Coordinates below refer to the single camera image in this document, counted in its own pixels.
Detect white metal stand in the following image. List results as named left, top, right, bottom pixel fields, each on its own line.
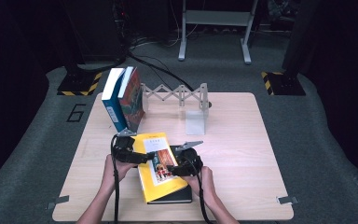
left=177, top=0, right=259, bottom=65

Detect grey tape strip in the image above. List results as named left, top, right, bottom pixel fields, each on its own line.
left=276, top=195, right=299, bottom=205
left=46, top=195, right=71, bottom=210

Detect person's right hand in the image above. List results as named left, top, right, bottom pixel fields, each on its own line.
left=181, top=165, right=216, bottom=203

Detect black stand striped base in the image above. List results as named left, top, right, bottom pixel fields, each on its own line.
left=260, top=0, right=323, bottom=97
left=57, top=0, right=103, bottom=97

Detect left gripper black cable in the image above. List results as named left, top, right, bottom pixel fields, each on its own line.
left=110, top=134, right=121, bottom=224

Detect thin black floor cable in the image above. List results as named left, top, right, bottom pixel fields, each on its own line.
left=147, top=65, right=174, bottom=91

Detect thick black floor cable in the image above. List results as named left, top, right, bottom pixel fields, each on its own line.
left=127, top=50, right=195, bottom=92

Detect yellow book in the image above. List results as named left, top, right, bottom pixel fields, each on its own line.
left=131, top=132, right=189, bottom=204

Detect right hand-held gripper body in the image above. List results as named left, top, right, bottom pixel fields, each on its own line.
left=173, top=140, right=205, bottom=177

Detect red and blue illustrated book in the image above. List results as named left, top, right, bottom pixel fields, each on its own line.
left=117, top=65, right=146, bottom=133

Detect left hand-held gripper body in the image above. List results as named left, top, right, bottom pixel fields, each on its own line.
left=110, top=128, right=144, bottom=164

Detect dark cabinet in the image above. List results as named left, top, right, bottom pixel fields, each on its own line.
left=74, top=0, right=127, bottom=65

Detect person's left hand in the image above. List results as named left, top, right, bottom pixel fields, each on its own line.
left=100, top=154, right=138, bottom=193

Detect black book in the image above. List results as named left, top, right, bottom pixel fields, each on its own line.
left=146, top=144, right=193, bottom=205

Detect grey expandable book rack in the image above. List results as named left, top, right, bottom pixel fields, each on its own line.
left=140, top=82, right=211, bottom=136

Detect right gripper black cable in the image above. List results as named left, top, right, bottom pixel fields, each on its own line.
left=195, top=161, right=215, bottom=224

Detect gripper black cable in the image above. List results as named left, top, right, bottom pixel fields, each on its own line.
left=110, top=134, right=121, bottom=224
left=195, top=161, right=215, bottom=224

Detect white floor cables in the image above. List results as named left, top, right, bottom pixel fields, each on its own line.
left=130, top=29, right=182, bottom=50

